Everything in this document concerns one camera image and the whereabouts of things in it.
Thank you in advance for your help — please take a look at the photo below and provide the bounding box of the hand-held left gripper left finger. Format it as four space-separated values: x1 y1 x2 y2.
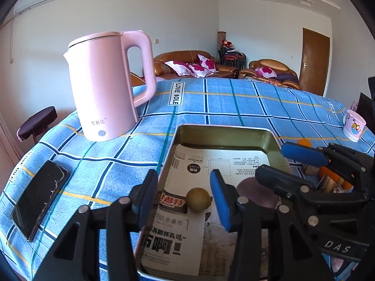
34 169 159 281

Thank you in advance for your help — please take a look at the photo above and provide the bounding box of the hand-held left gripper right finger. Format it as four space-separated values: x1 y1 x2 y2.
209 169 335 281

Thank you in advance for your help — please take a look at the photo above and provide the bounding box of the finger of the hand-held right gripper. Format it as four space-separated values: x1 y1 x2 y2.
281 142 375 188
254 165 370 212

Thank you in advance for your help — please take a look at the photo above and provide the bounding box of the rectangular metal tin box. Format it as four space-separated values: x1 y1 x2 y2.
133 124 294 281

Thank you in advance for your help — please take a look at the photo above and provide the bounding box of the small yellow-green round fruit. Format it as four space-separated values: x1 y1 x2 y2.
186 188 212 212

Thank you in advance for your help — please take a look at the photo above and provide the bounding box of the small glass jar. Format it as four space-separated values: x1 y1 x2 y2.
318 173 338 194

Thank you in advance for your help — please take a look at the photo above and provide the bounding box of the printed paper sheet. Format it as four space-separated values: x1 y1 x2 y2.
141 143 271 278

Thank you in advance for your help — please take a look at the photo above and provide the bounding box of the pink cartoon mug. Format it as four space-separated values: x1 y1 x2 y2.
342 109 367 143

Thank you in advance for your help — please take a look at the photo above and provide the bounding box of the black flat television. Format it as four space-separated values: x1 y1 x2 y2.
356 92 375 124

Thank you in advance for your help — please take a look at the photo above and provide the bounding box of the purple blanket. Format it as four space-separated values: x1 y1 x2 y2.
274 72 300 84

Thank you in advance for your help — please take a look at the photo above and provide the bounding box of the white magenta flower pillow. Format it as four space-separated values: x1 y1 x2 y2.
255 66 278 78
187 63 215 78
197 54 218 71
164 60 191 77

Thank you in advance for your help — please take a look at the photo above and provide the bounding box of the brown wooden door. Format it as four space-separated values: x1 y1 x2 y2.
298 27 331 97

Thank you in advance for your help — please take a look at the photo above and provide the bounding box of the blue plaid tablecloth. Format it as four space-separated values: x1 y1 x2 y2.
0 77 375 281

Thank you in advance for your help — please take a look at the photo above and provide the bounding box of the brown leather armchair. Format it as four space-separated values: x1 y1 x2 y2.
237 59 301 90

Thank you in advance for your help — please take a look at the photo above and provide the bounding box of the black smartphone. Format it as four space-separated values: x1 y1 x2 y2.
11 160 71 242

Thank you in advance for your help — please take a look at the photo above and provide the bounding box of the pink electric kettle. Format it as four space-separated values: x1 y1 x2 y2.
63 30 157 142

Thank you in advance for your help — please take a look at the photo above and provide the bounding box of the stack of black chairs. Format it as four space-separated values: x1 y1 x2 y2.
218 47 247 68

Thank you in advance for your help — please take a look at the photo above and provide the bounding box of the brown leather chair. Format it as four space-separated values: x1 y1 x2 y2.
130 71 147 87

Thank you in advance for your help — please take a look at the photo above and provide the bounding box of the dark purple stool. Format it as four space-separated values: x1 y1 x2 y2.
16 107 58 146

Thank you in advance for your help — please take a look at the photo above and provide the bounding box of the long brown leather sofa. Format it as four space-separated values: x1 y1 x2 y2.
142 50 240 80

